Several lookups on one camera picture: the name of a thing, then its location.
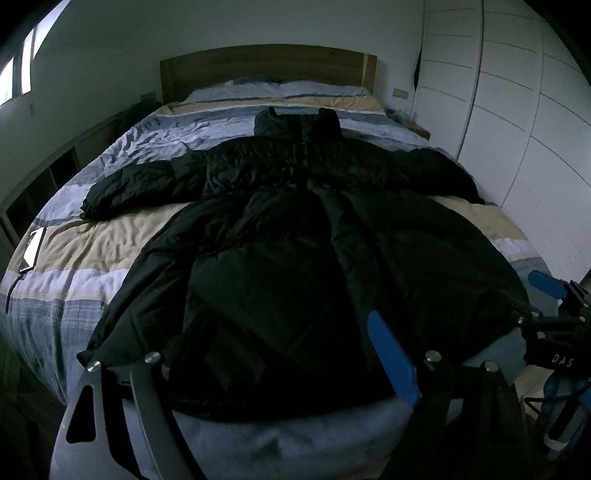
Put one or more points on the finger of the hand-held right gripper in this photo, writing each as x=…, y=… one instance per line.
x=545, y=282
x=538, y=322

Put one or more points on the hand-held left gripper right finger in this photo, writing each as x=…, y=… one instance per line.
x=392, y=360

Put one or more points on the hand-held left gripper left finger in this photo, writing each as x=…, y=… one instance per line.
x=153, y=406

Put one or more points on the black puffer jacket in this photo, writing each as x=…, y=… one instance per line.
x=277, y=277

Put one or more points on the white wardrobe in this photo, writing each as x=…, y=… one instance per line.
x=508, y=115

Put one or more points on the striped bed duvet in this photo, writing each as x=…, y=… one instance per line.
x=92, y=244

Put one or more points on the wooden nightstand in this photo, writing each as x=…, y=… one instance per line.
x=419, y=130

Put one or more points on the white phone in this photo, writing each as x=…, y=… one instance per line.
x=33, y=249

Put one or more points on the low shelf unit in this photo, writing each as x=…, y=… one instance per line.
x=27, y=194

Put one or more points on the light blue pillow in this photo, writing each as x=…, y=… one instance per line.
x=300, y=87

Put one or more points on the wooden headboard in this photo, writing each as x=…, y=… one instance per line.
x=258, y=64

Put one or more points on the window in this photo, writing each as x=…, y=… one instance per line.
x=27, y=50

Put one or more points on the wall switch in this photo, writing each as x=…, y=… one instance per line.
x=400, y=93

